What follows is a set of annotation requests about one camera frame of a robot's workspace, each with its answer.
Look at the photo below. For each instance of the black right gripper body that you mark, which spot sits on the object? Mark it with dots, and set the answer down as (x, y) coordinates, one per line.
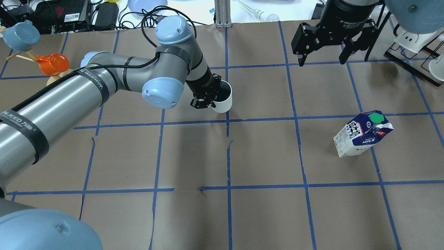
(341, 17)

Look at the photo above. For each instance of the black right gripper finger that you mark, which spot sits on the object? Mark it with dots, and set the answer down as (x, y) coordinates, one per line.
(363, 42)
(307, 39)

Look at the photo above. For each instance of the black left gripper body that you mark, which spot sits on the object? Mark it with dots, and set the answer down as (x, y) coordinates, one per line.
(204, 84)

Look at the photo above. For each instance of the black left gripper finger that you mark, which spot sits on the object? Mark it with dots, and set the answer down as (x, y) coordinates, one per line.
(217, 91)

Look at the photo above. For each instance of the white grey mug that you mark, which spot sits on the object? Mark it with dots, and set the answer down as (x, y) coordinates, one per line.
(225, 106)

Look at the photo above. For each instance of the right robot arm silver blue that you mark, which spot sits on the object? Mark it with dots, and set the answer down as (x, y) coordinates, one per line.
(415, 16)

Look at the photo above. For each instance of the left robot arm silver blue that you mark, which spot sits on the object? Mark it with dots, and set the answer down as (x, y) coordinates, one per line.
(31, 128)

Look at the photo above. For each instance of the white cup on rack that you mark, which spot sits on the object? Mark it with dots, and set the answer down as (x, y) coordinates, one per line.
(411, 41)

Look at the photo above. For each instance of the blue white milk carton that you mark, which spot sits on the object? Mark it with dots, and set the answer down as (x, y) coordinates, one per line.
(361, 133)

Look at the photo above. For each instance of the blue plate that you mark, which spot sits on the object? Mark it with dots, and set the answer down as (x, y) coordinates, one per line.
(137, 6)

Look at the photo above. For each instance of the black power adapter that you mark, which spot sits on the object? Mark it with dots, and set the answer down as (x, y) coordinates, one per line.
(106, 17)

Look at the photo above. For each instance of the orange mug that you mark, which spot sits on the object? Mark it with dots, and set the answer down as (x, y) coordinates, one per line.
(53, 65)

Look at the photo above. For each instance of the black computer box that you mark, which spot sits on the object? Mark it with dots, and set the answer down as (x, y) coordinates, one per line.
(61, 16)

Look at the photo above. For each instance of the blue mug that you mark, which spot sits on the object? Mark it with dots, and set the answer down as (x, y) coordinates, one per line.
(22, 36)

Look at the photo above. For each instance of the aluminium frame post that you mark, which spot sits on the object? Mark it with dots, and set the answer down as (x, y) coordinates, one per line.
(222, 14)

